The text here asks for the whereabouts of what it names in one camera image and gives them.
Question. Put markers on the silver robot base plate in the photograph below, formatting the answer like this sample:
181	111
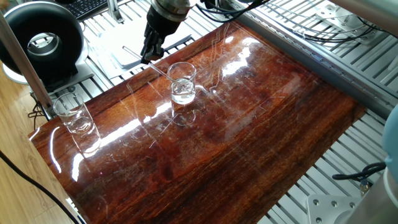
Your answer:
326	210

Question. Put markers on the slanted aluminium profile post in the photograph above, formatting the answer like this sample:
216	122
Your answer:
25	65

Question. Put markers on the short aluminium stand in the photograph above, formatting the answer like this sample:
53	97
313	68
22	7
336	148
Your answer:
114	11

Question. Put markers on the spare silver mounting plate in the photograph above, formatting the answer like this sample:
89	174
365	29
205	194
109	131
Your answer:
348	21

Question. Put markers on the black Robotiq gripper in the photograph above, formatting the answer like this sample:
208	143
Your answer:
163	26

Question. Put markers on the silver force torque sensor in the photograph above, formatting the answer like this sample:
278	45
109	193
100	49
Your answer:
174	7

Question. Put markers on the empty glass beaker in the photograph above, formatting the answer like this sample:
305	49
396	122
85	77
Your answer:
74	118

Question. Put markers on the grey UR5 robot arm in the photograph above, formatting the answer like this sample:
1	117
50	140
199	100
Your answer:
373	205

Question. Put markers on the clear glass stirring rod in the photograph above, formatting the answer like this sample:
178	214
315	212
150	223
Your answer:
161	72

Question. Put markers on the black computer keyboard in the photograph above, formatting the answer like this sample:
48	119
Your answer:
84	7

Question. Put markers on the glossy wood-grain mat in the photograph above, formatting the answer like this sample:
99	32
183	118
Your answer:
217	140

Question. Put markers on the graduated glass beaker with water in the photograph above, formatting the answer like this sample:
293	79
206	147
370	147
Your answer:
183	90

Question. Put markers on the grey aluminium table rail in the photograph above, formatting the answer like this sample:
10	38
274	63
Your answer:
311	59

